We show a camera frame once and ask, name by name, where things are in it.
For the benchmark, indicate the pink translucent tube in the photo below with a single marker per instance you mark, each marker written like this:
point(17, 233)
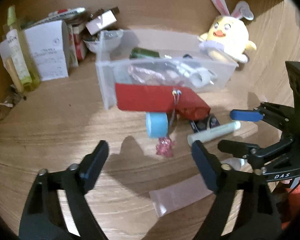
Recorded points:
point(179, 195)

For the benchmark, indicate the small pink white carton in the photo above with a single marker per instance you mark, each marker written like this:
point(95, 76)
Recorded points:
point(101, 20)

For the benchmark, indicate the yellow green lotion bottle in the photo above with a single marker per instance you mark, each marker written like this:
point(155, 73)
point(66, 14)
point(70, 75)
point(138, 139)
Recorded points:
point(24, 71)

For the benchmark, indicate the light blue tape roll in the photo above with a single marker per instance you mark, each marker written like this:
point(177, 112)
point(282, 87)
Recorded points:
point(156, 124)

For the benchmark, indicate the white bowl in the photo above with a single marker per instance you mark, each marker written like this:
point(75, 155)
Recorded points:
point(105, 41)

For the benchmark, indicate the red white marker pen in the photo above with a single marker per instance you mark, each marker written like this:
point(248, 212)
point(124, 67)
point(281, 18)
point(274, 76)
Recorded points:
point(70, 11)

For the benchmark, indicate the pink bear keychain charm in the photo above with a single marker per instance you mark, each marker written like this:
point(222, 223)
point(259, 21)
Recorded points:
point(164, 147)

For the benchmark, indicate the dark green glass bottle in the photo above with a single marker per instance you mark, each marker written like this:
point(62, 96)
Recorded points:
point(139, 53)

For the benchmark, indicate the clear plastic storage bin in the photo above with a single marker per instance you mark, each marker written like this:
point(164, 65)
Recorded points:
point(180, 56)

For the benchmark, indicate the dark blue foil sachet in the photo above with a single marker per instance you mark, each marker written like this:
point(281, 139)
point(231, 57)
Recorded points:
point(203, 124)

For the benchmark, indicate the orange sleeve forearm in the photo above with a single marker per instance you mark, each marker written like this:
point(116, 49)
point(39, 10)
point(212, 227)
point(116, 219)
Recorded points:
point(287, 198)

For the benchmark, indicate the pale green lip balm stick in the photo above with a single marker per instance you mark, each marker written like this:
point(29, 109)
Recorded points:
point(214, 133)

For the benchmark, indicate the white paper box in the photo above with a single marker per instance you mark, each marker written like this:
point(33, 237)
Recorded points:
point(49, 49)

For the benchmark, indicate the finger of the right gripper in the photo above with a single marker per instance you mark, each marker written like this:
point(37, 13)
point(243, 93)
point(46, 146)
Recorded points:
point(237, 149)
point(246, 115)

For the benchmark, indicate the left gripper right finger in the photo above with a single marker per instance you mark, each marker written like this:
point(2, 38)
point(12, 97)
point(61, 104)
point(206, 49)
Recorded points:
point(257, 218)

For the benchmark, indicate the white tape roll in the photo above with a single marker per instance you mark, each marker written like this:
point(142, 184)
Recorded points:
point(200, 79)

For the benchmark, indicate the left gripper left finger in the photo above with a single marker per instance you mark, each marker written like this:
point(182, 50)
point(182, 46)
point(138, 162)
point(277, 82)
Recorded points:
point(42, 216)

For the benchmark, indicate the yellow chick plush toy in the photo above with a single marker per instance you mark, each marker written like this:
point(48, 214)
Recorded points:
point(228, 33)

